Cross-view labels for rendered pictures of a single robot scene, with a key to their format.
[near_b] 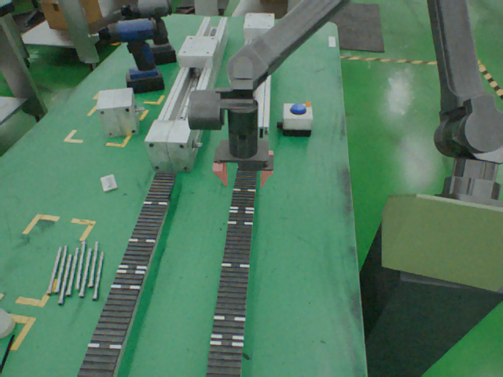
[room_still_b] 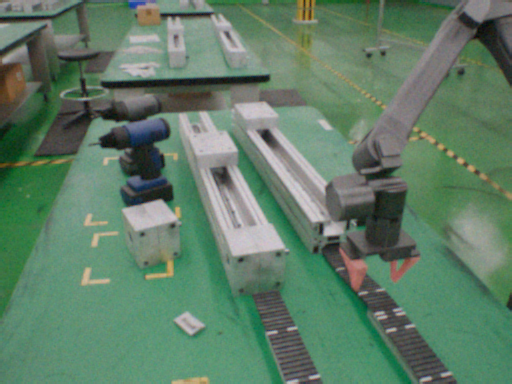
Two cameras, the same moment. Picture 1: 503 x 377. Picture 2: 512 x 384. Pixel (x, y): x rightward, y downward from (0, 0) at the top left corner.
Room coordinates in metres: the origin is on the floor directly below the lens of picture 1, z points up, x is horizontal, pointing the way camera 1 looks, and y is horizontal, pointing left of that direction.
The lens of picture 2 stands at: (-0.02, 0.42, 1.36)
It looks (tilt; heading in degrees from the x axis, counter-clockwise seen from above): 27 degrees down; 342
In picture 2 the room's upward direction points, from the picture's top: straight up
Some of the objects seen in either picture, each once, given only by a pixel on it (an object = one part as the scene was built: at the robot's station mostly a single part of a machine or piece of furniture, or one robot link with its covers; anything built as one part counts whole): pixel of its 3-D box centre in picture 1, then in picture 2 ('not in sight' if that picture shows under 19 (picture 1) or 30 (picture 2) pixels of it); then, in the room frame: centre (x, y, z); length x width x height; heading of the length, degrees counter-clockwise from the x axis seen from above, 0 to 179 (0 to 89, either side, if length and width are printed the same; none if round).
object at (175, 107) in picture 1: (201, 69); (213, 169); (1.13, 0.17, 0.82); 0.80 x 0.10 x 0.09; 177
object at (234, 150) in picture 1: (243, 142); (382, 228); (0.54, 0.02, 0.95); 0.10 x 0.07 x 0.07; 88
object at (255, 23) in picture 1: (259, 29); (255, 119); (1.37, -0.03, 0.87); 0.16 x 0.11 x 0.07; 177
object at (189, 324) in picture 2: (108, 183); (189, 324); (0.59, 0.34, 0.78); 0.05 x 0.03 x 0.01; 27
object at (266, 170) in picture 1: (255, 170); (390, 261); (0.54, -0.01, 0.88); 0.07 x 0.07 x 0.09; 88
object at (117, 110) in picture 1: (123, 112); (156, 231); (0.84, 0.36, 0.83); 0.11 x 0.10 x 0.10; 102
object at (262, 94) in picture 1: (256, 70); (277, 162); (1.12, -0.02, 0.82); 0.80 x 0.10 x 0.09; 177
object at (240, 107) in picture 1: (240, 115); (384, 197); (0.54, 0.02, 1.01); 0.07 x 0.06 x 0.07; 89
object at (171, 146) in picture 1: (178, 146); (259, 258); (0.68, 0.19, 0.83); 0.12 x 0.09 x 0.10; 87
